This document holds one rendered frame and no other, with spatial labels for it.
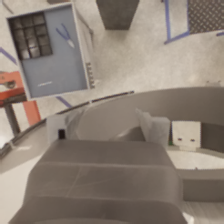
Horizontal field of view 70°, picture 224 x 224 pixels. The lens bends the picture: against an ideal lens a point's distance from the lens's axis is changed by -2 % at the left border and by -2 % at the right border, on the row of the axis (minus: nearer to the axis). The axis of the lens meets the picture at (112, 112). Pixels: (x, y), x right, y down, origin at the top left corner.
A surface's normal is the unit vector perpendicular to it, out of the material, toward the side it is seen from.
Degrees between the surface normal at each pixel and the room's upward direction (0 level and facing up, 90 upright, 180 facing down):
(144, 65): 0
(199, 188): 12
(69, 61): 0
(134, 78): 0
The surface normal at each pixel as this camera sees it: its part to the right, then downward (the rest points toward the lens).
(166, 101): -0.20, 0.30
